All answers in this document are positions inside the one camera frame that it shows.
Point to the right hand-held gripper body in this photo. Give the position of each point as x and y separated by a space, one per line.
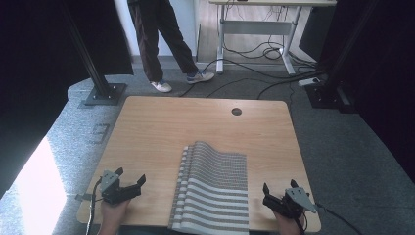
293 200

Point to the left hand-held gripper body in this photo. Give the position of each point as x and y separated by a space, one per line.
112 192

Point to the grey white striped cloth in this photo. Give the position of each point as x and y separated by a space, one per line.
215 189

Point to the person's left hand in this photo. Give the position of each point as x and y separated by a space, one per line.
112 213

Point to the person's right hand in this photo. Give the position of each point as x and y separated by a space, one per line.
288 226

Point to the black metal stand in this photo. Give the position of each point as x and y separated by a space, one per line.
98 78
329 94

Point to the black curtain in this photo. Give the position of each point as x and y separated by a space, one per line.
385 81
32 65

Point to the white metal frame desk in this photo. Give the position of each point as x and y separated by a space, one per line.
254 27

